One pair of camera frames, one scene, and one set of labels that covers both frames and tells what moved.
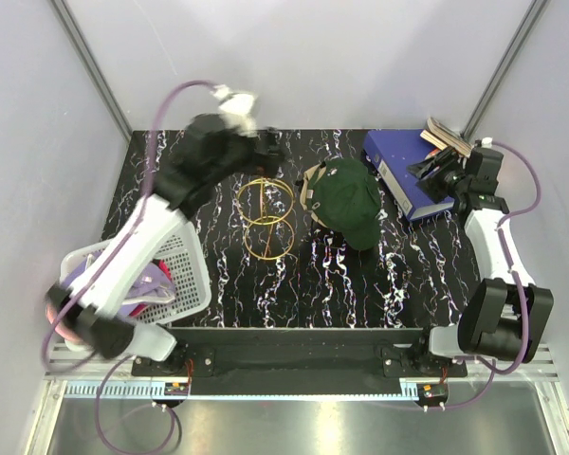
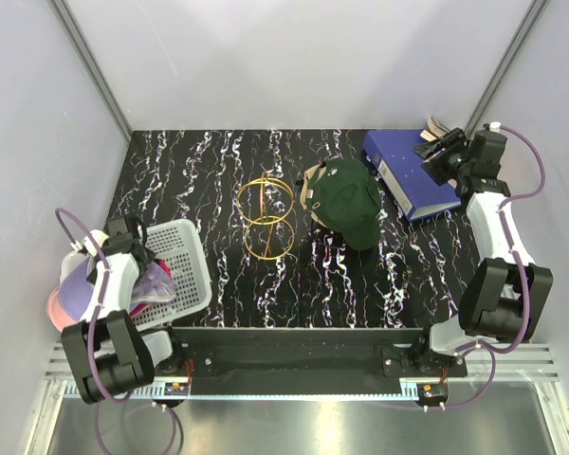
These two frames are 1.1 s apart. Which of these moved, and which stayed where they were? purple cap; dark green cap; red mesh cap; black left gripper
Moved: black left gripper
Stayed: purple cap; dark green cap; red mesh cap
